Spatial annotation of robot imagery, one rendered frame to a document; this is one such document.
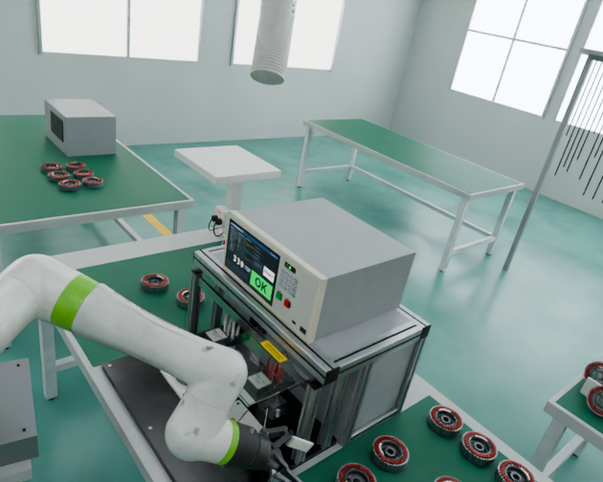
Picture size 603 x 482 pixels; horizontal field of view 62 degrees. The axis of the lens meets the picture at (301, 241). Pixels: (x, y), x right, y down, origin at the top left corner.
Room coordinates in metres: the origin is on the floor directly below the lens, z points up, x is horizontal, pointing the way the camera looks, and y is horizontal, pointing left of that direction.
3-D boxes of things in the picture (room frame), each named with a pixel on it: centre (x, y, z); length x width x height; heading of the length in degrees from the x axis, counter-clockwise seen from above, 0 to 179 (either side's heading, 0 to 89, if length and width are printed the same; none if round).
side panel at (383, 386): (1.22, -0.33, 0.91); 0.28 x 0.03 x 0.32; 135
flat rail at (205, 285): (1.24, 0.11, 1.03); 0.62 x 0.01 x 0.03; 45
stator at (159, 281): (1.76, 0.57, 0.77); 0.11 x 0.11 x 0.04
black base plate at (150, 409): (1.18, 0.17, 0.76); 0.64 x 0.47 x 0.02; 45
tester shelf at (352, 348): (1.39, -0.04, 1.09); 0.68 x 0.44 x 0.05; 45
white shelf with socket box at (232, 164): (2.22, 0.41, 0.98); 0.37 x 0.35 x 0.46; 45
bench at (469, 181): (4.91, -0.83, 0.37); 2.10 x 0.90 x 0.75; 45
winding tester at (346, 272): (1.39, -0.06, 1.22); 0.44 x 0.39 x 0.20; 45
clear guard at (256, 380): (1.05, 0.05, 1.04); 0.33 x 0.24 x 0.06; 135
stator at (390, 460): (1.10, -0.38, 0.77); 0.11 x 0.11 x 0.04
